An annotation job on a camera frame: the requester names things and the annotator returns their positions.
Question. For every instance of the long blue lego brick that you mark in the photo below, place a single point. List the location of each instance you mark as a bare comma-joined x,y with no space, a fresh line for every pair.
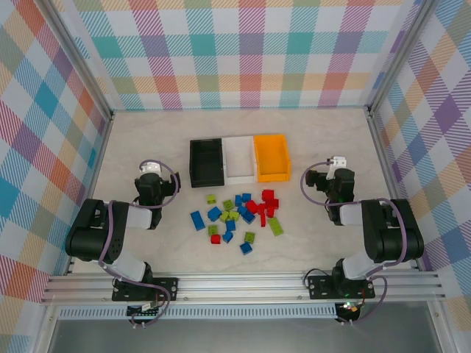
197,220

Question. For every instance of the red lego brick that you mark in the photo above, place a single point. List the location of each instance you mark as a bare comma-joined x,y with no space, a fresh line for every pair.
252,206
272,212
215,239
273,204
262,219
268,194

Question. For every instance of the long green lego brick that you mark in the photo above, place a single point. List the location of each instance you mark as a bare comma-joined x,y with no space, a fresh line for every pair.
276,226

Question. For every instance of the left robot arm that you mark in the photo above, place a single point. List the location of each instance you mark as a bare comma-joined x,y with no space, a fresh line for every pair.
88,235

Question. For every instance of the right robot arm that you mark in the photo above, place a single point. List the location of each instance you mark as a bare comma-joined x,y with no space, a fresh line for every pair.
390,228

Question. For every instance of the black plastic bin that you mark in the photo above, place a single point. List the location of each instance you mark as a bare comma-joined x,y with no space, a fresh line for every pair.
206,162

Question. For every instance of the orange plastic bin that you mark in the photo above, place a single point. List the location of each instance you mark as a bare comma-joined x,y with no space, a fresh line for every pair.
272,158

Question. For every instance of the white plastic bin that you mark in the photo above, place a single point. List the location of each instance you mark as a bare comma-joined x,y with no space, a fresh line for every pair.
239,158

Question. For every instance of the grey metal panel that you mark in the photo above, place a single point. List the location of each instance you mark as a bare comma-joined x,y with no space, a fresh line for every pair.
239,338

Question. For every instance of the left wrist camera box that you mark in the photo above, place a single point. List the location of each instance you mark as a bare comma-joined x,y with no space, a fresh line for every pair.
149,168

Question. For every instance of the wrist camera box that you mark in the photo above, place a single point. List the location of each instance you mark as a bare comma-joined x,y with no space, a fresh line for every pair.
149,168
338,162

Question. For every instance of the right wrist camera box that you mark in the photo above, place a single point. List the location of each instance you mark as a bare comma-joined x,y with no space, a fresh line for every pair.
338,162

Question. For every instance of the aluminium side rail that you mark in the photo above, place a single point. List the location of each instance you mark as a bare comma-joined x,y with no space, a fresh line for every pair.
386,165
96,165

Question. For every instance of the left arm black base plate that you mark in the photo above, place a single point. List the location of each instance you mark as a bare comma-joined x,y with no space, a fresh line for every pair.
167,288

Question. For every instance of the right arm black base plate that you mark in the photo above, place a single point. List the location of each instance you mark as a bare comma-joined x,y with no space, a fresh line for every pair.
320,287

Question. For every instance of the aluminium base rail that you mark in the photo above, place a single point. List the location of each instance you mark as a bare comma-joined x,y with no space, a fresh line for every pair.
239,285

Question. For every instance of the short aluminium frame post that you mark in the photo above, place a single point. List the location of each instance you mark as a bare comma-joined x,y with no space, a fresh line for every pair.
48,331
441,327

